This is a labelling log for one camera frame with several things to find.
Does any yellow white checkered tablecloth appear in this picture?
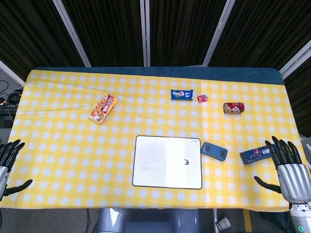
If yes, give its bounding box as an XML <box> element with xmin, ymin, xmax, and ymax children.
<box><xmin>0</xmin><ymin>69</ymin><xmax>305</xmax><ymax>210</ymax></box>

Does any teal table cover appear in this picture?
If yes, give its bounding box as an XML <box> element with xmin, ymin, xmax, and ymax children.
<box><xmin>34</xmin><ymin>67</ymin><xmax>285</xmax><ymax>85</ymax></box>

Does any yellow strap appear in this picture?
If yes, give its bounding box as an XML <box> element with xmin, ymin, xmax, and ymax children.
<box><xmin>243</xmin><ymin>209</ymin><xmax>252</xmax><ymax>233</ymax></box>

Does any black cable bundle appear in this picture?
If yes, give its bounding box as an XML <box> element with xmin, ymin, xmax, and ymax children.
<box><xmin>0</xmin><ymin>80</ymin><xmax>24</xmax><ymax>128</ymax></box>

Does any grey robot torso base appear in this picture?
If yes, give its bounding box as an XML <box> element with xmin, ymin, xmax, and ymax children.
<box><xmin>96</xmin><ymin>207</ymin><xmax>203</xmax><ymax>233</ymax></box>

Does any yellow orange snack box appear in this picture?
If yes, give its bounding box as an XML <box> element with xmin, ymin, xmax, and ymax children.
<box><xmin>88</xmin><ymin>94</ymin><xmax>119</xmax><ymax>125</ymax></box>

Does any white board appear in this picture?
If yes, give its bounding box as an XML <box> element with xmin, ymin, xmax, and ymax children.
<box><xmin>132</xmin><ymin>135</ymin><xmax>203</xmax><ymax>190</ymax></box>

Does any dark blue-grey box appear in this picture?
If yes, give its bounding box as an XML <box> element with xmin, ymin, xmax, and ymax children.
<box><xmin>200</xmin><ymin>142</ymin><xmax>228</xmax><ymax>162</ymax></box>

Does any blue cookie packet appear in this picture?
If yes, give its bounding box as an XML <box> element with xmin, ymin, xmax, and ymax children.
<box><xmin>170</xmin><ymin>89</ymin><xmax>194</xmax><ymax>101</ymax></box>

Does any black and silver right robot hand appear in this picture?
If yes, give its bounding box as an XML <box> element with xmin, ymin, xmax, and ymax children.
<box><xmin>254</xmin><ymin>135</ymin><xmax>311</xmax><ymax>204</ymax></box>

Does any dark blue printed box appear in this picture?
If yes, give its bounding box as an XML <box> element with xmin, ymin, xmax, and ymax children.
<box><xmin>239</xmin><ymin>143</ymin><xmax>277</xmax><ymax>166</ymax></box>

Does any red cartoon drink can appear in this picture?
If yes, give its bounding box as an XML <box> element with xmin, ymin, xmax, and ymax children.
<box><xmin>223</xmin><ymin>102</ymin><xmax>245</xmax><ymax>114</ymax></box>

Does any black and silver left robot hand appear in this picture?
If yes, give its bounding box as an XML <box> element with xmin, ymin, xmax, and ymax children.
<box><xmin>0</xmin><ymin>139</ymin><xmax>34</xmax><ymax>201</ymax></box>

